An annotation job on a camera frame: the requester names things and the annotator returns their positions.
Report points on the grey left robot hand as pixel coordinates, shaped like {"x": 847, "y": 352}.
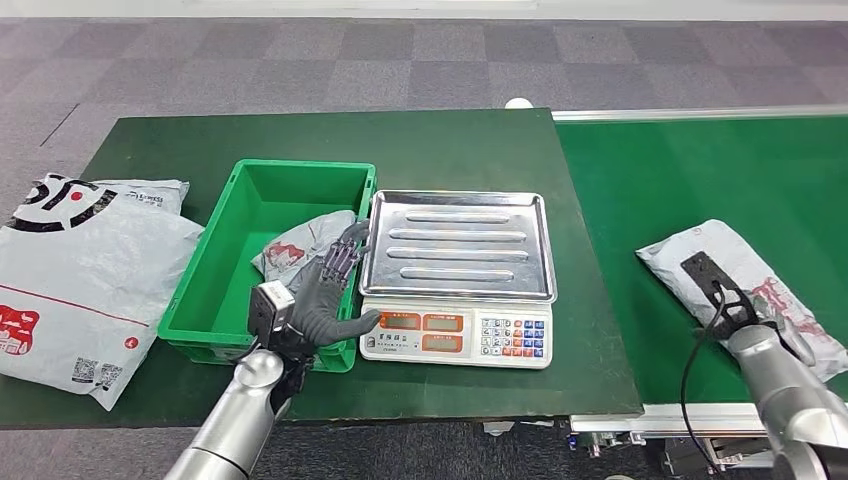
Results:
{"x": 318, "y": 305}

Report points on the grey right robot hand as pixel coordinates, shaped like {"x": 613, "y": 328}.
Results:
{"x": 798, "y": 341}

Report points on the long grey parcel red print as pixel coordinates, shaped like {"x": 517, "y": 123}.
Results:
{"x": 669, "y": 265}

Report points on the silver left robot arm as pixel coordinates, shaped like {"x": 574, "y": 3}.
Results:
{"x": 238, "y": 417}

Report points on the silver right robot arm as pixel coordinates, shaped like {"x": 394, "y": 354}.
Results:
{"x": 788, "y": 391}

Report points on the green conveyor belt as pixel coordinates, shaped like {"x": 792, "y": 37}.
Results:
{"x": 696, "y": 172}

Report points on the green plastic crate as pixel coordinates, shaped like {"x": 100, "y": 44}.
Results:
{"x": 232, "y": 265}

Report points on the white electronic scale steel tray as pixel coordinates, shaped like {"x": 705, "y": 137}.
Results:
{"x": 464, "y": 245}

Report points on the large white mailer red print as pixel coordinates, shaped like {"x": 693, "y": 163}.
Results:
{"x": 79, "y": 298}

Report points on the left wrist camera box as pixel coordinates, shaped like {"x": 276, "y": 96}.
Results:
{"x": 270, "y": 310}

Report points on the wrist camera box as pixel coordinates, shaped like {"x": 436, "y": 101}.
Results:
{"x": 705, "y": 272}
{"x": 270, "y": 310}

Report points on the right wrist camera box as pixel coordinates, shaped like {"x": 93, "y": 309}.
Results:
{"x": 705, "y": 272}

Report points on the white bracket under table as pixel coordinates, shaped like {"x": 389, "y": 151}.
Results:
{"x": 498, "y": 428}

